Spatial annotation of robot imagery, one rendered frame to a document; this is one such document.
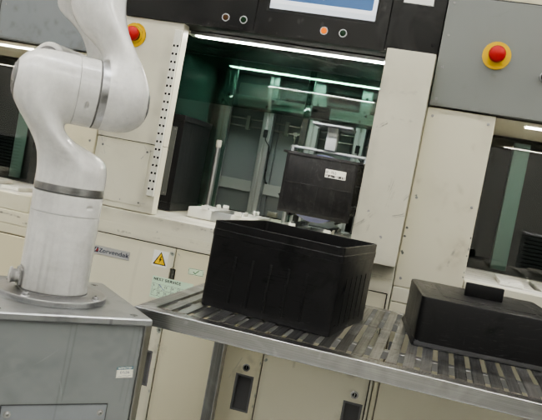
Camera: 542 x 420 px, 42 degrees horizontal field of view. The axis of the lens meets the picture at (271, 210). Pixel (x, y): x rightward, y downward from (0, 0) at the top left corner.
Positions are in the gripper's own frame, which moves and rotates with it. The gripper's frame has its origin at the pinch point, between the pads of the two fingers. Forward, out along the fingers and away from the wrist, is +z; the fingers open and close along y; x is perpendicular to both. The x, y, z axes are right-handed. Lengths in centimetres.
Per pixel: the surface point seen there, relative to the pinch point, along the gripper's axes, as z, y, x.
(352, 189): 29, 64, -16
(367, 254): -23, 77, -29
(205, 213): 28.7, 22.7, -31.1
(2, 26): 7.9, -40.9, 11.7
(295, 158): 29, 47, -10
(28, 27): 7.9, -32.6, 12.6
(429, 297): -30, 91, -34
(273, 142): 99, 21, -4
